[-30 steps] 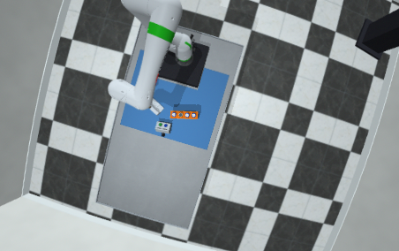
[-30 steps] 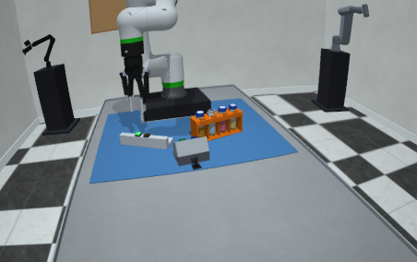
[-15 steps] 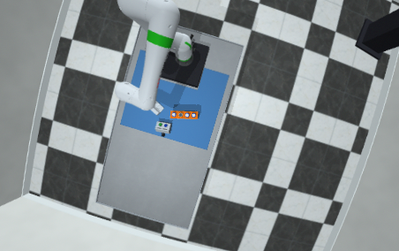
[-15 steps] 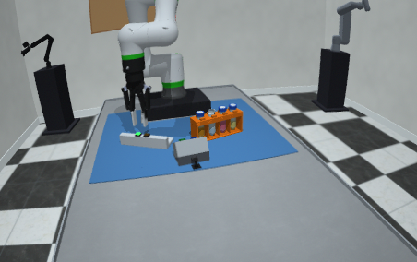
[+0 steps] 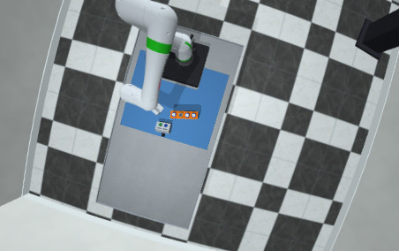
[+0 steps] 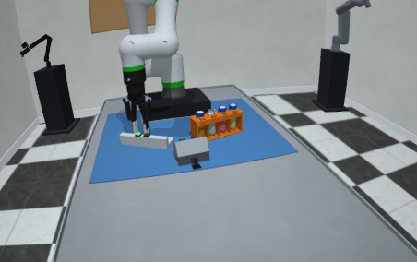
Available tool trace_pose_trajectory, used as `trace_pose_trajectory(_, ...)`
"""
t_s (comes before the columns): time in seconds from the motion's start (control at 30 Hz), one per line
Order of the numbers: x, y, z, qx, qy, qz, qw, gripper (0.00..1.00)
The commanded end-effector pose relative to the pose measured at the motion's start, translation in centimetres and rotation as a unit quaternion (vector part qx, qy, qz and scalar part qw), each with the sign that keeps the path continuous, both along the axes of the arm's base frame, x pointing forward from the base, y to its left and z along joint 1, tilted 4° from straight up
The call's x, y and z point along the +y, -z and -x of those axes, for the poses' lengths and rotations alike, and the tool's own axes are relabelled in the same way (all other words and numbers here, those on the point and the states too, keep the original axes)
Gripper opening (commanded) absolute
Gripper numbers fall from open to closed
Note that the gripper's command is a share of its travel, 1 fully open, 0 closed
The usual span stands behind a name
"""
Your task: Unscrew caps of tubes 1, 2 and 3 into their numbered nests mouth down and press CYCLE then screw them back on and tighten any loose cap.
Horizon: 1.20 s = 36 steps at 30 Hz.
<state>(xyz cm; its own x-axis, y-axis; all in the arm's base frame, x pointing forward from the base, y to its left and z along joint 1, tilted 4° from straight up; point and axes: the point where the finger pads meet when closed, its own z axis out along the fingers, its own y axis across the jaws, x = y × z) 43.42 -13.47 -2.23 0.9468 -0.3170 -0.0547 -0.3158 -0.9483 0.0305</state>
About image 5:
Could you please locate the blue bench mat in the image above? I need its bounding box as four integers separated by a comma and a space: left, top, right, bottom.
120, 50, 229, 150

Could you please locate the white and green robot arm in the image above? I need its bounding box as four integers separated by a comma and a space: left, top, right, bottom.
116, 0, 196, 110

